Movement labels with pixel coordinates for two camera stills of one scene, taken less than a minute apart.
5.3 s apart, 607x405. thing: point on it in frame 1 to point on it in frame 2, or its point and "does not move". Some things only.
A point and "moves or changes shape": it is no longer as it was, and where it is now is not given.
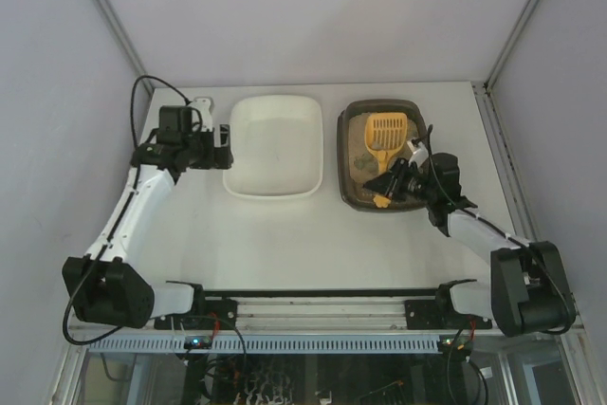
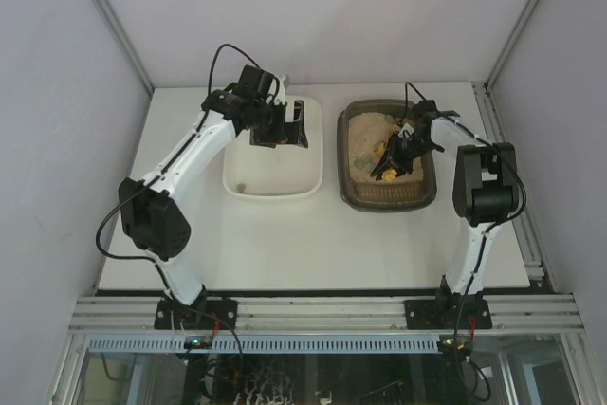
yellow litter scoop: [385, 132] moves or changes shape
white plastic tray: [277, 146] does not move
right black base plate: [441, 314] does not move
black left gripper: [221, 148] to [278, 125]
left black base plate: [217, 314] does not move
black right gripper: [395, 182] to [409, 148]
